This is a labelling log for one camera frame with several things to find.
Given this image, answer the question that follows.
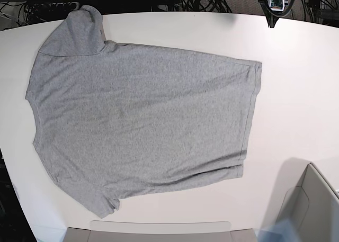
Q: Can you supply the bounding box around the grey plastic bin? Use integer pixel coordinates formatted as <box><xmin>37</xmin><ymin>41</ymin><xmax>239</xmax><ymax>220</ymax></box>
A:
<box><xmin>276</xmin><ymin>163</ymin><xmax>338</xmax><ymax>241</ymax></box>
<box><xmin>63</xmin><ymin>221</ymin><xmax>257</xmax><ymax>241</ymax></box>

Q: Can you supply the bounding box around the grey plastic bin bottom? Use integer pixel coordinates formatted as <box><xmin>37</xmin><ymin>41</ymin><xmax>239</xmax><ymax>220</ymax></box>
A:
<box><xmin>63</xmin><ymin>221</ymin><xmax>257</xmax><ymax>241</ymax></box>

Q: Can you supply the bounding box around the grey T-shirt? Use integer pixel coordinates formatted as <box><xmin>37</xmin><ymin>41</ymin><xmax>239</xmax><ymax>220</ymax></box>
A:
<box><xmin>25</xmin><ymin>5</ymin><xmax>262</xmax><ymax>218</ymax></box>

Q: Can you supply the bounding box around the blue translucent plastic sheet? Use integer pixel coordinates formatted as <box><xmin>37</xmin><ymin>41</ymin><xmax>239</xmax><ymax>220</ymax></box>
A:
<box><xmin>256</xmin><ymin>218</ymin><xmax>295</xmax><ymax>242</ymax></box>

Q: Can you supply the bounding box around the black power strip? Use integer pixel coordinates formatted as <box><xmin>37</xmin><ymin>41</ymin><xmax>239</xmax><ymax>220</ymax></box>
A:
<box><xmin>33</xmin><ymin>2</ymin><xmax>80</xmax><ymax>11</ymax></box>

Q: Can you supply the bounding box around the black cable bundle left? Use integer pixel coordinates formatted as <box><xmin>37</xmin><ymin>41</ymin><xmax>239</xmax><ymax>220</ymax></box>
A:
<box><xmin>0</xmin><ymin>0</ymin><xmax>80</xmax><ymax>31</ymax></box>

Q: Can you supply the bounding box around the grey plastic bin right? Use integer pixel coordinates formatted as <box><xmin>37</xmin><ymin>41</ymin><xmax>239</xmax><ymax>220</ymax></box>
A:
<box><xmin>276</xmin><ymin>163</ymin><xmax>338</xmax><ymax>241</ymax></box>

